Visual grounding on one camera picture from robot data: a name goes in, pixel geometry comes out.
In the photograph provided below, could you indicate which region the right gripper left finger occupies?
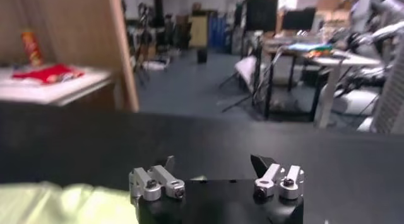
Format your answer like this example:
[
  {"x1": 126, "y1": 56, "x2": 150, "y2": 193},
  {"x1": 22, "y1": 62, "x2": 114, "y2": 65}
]
[{"x1": 128, "y1": 155, "x2": 186, "y2": 201}]

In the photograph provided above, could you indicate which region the black trash bin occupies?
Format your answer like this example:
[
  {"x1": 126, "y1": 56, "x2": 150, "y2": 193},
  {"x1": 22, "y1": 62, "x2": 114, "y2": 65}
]
[{"x1": 196, "y1": 47, "x2": 208, "y2": 64}]

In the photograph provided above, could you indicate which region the wooden folding screen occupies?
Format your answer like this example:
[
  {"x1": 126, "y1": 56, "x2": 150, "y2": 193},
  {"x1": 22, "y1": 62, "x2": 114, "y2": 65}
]
[{"x1": 0, "y1": 0, "x2": 140, "y2": 113}]

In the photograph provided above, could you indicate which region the light green t-shirt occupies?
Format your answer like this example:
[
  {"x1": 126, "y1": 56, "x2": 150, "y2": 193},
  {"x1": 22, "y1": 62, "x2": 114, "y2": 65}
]
[{"x1": 0, "y1": 180, "x2": 140, "y2": 224}]

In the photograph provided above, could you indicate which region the red chips can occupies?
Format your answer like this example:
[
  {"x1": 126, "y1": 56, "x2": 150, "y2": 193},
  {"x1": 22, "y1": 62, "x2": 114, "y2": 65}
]
[{"x1": 20, "y1": 29, "x2": 44, "y2": 68}]

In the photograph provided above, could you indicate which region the white side table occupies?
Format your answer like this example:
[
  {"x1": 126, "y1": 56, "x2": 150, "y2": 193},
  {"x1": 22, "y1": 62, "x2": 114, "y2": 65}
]
[{"x1": 0, "y1": 64, "x2": 114, "y2": 111}]

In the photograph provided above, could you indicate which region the white reflector board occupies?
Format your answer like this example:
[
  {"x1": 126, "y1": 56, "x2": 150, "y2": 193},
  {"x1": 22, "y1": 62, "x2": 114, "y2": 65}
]
[{"x1": 235, "y1": 54, "x2": 258, "y2": 93}]

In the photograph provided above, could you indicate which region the large black table cover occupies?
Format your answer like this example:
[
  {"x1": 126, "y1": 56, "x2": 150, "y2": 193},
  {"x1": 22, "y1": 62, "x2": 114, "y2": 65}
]
[{"x1": 0, "y1": 100, "x2": 404, "y2": 224}]

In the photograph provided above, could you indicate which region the red santa hat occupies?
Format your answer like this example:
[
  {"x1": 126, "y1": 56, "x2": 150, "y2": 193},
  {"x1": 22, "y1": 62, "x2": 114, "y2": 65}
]
[{"x1": 11, "y1": 63, "x2": 85, "y2": 85}]

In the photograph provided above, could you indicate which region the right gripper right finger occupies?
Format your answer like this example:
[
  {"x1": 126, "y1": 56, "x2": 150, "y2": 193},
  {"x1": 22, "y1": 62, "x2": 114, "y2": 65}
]
[{"x1": 251, "y1": 155, "x2": 306, "y2": 200}]

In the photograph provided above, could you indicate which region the black monitor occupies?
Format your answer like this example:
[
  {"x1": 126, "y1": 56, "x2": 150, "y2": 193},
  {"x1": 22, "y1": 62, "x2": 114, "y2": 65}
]
[{"x1": 244, "y1": 0, "x2": 280, "y2": 32}]

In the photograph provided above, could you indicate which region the white humanoid robot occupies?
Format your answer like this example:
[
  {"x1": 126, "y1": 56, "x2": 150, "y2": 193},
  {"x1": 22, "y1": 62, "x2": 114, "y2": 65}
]
[{"x1": 328, "y1": 0, "x2": 404, "y2": 87}]

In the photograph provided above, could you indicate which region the white standing desk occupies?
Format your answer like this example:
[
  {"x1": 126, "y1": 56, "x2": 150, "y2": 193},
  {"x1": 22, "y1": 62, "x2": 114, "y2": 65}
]
[{"x1": 264, "y1": 44, "x2": 383, "y2": 129}]

